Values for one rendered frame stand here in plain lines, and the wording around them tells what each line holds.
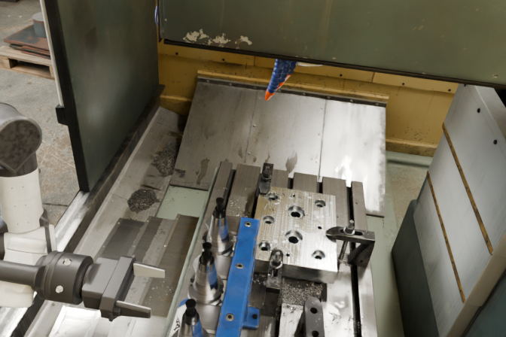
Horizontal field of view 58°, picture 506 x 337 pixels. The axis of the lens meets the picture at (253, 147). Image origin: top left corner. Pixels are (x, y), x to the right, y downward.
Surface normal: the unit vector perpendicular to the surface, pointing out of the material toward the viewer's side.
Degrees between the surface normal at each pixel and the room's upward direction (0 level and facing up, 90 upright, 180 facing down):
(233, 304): 0
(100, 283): 0
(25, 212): 76
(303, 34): 90
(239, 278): 0
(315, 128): 24
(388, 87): 90
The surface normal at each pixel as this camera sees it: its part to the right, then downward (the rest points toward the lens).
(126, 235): 0.10, -0.88
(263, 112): 0.02, -0.49
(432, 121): -0.13, 0.58
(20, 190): 0.42, 0.35
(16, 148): 0.70, 0.29
